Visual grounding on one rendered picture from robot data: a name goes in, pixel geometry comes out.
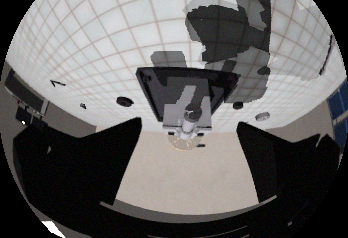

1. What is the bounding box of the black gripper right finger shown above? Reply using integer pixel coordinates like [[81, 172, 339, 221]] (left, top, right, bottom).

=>
[[236, 121, 320, 203]]

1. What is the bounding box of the black rubber ring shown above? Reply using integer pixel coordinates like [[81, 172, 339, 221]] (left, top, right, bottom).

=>
[[233, 101, 243, 110], [116, 97, 132, 107]]

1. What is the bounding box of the grey ring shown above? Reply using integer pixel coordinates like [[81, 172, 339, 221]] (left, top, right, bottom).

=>
[[256, 112, 270, 121]]

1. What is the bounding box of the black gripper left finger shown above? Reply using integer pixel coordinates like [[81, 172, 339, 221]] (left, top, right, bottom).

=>
[[42, 117, 142, 206]]

